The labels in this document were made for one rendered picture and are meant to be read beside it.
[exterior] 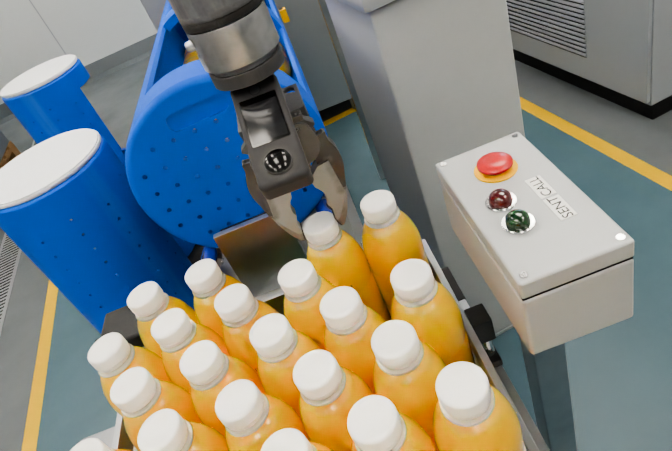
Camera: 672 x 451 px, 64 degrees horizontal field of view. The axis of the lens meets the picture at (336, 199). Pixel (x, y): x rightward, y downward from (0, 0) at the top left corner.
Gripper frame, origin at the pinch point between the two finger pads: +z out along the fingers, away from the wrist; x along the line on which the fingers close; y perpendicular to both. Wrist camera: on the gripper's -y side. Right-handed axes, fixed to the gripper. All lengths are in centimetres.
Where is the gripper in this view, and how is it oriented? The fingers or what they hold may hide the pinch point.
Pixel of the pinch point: (320, 226)
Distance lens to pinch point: 59.5
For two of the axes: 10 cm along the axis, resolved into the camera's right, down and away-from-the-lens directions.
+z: 3.2, 7.5, 5.8
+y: -1.9, -5.5, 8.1
